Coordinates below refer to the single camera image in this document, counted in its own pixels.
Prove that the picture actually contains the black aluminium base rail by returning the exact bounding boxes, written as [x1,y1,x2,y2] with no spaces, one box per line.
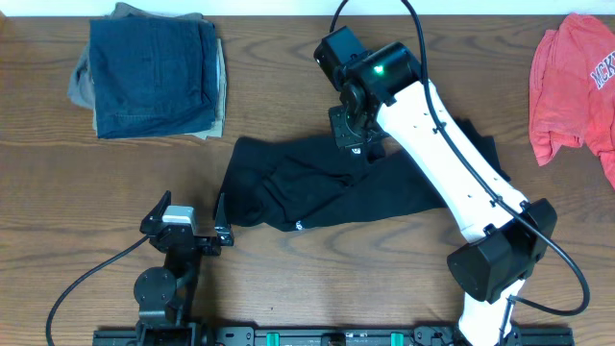
[92,325,576,346]

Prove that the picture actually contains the black t-shirt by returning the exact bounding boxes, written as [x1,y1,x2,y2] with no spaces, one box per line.
[214,118,511,234]

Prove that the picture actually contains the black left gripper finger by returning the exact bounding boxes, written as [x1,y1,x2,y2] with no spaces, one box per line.
[214,193,234,246]
[143,190,172,225]

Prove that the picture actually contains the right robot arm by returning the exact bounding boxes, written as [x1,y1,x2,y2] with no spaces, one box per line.
[313,27,557,345]

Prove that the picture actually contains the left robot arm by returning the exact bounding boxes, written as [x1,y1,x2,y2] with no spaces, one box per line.
[134,191,234,346]

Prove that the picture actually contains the folded khaki beige trousers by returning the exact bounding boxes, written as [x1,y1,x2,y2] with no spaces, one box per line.
[67,2,228,140]

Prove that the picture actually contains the folded navy blue trousers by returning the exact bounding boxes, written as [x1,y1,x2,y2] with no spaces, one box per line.
[89,16,218,139]

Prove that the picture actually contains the red printed t-shirt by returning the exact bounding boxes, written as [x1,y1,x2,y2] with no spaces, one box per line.
[529,13,614,183]

